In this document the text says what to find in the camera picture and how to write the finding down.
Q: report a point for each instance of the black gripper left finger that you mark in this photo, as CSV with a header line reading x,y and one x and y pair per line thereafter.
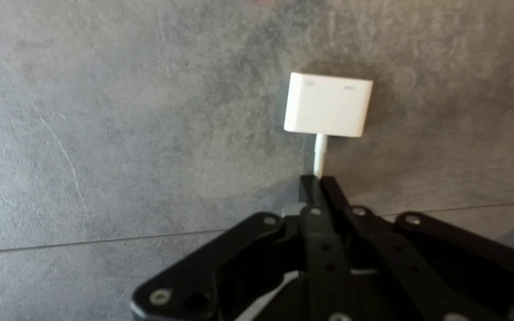
x,y
322,260

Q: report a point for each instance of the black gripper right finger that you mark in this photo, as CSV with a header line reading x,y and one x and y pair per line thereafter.
x,y
411,268

